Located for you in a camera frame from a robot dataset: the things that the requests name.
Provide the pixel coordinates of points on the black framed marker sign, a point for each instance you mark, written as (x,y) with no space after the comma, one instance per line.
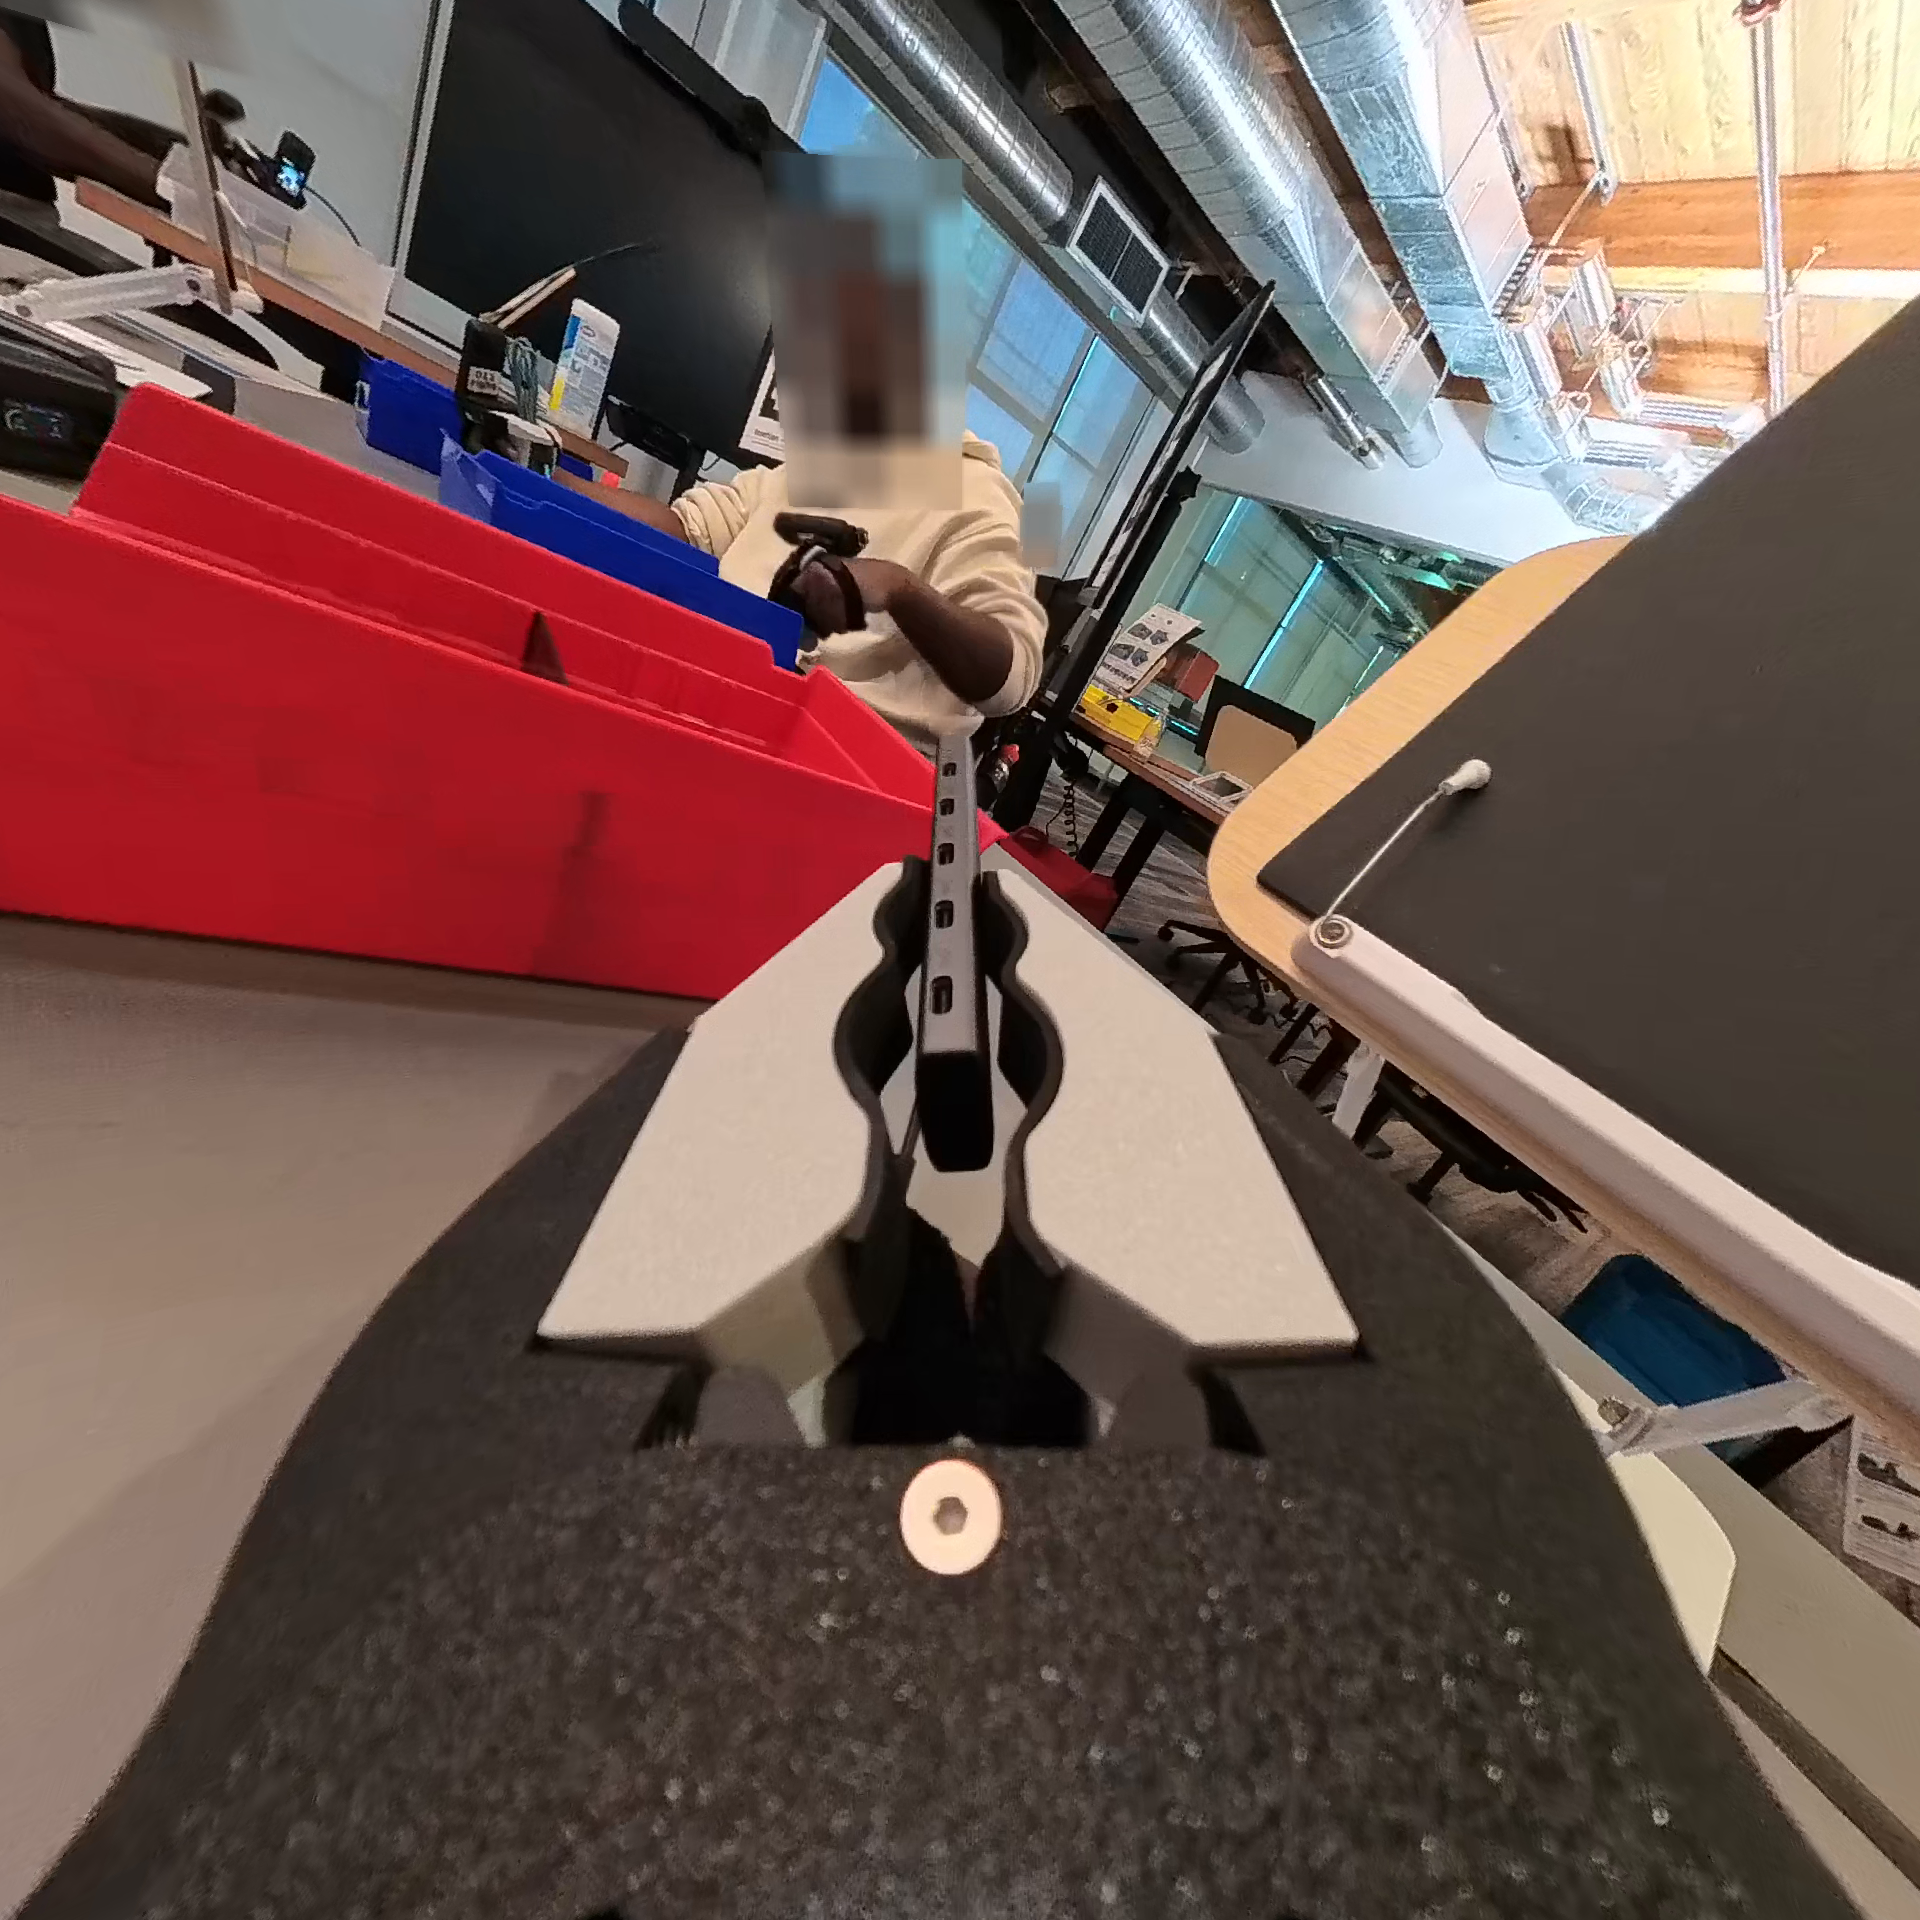
(1185,434)

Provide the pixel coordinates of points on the black monitor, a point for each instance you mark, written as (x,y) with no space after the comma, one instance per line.
(599,182)

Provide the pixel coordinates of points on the silver USB hub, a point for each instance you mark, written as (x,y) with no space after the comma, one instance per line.
(953,1035)

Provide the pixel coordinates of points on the white air vent grille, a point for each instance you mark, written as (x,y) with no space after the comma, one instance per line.
(1118,248)

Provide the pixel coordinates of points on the black case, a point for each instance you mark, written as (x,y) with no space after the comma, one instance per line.
(54,406)

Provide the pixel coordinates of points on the red plastic bin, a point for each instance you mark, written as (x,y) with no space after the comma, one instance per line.
(301,781)

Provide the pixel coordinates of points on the silver ventilation duct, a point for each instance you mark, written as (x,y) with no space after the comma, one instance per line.
(1200,89)
(961,105)
(1382,149)

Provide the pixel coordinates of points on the black panel wooden edge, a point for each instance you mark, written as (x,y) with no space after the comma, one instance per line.
(1652,750)

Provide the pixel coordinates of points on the metal ceiling pipe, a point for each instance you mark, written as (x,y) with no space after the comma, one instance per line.
(1770,182)

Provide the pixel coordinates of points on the teal crate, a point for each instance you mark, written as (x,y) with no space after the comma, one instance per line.
(1664,1335)

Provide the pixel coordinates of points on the yellow box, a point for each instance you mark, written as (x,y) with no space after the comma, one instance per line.
(1118,720)

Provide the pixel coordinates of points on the black office chair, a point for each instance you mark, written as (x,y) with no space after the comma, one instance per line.
(1215,953)

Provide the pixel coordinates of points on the blue plastic bin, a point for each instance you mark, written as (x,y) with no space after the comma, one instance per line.
(399,406)

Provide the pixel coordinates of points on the white wipes canister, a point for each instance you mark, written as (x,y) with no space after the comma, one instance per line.
(585,368)

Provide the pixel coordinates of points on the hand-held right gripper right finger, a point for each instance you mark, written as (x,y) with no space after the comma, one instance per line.
(1185,1171)

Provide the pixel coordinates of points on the blue bin with white label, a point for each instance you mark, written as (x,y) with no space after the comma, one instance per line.
(599,525)

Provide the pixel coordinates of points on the red bag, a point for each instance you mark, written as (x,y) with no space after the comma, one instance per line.
(1072,885)

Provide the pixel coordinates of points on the white bar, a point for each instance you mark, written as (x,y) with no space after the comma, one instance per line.
(1501,1096)

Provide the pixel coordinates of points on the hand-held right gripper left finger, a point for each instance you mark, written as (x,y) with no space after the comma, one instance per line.
(735,1171)

